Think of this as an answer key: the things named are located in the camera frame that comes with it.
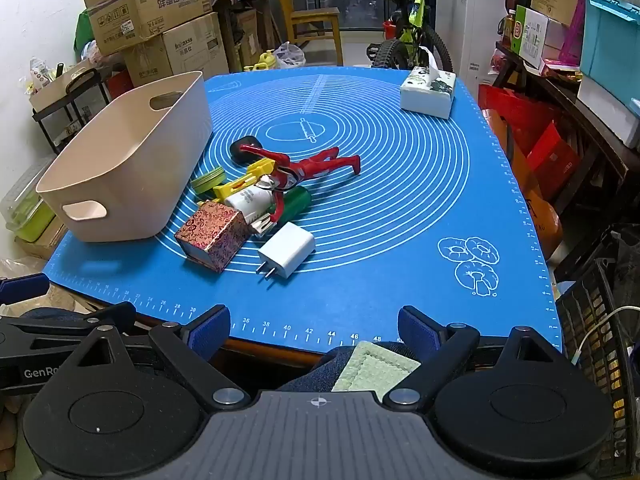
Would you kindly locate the black plastic crate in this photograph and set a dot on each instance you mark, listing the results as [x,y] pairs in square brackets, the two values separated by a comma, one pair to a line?
[600,360]

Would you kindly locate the dark wooden shelf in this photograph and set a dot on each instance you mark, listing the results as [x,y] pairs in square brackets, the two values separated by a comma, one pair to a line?
[585,115]

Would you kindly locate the clear plastic bag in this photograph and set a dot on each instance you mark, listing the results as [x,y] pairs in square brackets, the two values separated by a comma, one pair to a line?
[290,56]

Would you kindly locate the teal storage bin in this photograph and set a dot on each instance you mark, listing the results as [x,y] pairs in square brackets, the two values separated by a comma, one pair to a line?
[612,40]

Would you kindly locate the red patterned gift box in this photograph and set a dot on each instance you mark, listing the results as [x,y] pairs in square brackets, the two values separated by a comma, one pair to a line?
[212,235]

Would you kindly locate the green and white carton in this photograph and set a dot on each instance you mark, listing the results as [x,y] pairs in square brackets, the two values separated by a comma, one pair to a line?
[537,35]

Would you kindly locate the white plastic bottle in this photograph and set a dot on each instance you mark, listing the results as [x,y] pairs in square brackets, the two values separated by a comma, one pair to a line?
[250,200]

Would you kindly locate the white charger plug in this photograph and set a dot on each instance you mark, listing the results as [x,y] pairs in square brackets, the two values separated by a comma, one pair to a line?
[286,250]

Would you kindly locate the yellow plastic jug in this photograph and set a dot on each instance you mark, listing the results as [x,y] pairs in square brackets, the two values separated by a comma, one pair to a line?
[261,60]

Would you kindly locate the white refrigerator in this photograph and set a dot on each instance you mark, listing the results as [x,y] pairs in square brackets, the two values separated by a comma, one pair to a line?
[470,15]

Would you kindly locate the green quilted cloth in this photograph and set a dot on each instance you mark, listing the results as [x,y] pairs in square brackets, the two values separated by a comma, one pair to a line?
[375,367]

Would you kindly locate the green container with clear lid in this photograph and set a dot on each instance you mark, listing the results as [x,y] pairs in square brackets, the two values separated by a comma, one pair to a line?
[22,205]

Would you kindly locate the white flat box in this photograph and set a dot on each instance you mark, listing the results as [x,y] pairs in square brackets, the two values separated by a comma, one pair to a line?
[607,110]

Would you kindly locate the red paper bag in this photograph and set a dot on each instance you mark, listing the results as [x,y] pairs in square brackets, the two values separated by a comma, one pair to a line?
[530,130]

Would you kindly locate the large cardboard box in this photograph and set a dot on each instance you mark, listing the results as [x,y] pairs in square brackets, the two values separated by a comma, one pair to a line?
[185,50]

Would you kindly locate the wooden chair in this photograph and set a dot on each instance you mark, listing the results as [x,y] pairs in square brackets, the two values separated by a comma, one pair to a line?
[315,15]

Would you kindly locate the taped brown cardboard box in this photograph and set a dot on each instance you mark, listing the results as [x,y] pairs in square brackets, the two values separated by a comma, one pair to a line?
[42,240]

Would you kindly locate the black oval case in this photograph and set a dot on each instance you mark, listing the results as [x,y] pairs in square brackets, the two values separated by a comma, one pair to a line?
[241,152]

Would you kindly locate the green round lid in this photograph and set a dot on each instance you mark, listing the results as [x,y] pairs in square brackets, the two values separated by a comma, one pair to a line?
[207,181]

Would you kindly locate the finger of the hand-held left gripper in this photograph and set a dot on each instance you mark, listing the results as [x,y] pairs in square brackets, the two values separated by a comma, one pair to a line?
[60,330]
[25,287]

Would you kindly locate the yellow plastic toy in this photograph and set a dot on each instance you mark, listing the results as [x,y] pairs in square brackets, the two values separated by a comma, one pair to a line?
[235,187]

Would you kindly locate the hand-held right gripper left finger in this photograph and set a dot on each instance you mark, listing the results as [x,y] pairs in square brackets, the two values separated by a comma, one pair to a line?
[212,332]

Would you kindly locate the white tissue pack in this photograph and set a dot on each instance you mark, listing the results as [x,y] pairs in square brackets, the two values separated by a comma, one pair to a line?
[427,95]

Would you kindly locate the beige plastic basket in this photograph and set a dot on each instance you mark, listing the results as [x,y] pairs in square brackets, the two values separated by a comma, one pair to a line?
[125,175]

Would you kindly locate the red bucket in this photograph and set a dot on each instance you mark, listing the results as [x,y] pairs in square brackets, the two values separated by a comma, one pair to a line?
[391,29]

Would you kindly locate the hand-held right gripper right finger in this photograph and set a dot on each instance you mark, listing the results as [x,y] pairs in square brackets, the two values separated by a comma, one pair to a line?
[417,332]

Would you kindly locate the green cylinder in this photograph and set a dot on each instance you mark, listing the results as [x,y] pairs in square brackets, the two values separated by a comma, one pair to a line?
[294,205]

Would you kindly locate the green bicycle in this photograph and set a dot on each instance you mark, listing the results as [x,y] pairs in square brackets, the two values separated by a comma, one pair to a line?
[412,20]

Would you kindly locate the open cardboard box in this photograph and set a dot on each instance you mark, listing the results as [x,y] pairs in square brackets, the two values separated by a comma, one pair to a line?
[145,10]

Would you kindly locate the black trolley rack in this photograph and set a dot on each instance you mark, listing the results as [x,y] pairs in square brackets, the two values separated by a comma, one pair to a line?
[80,105]

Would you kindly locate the blue silicone baking mat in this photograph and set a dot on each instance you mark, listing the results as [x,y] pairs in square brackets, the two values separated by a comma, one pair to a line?
[400,210]

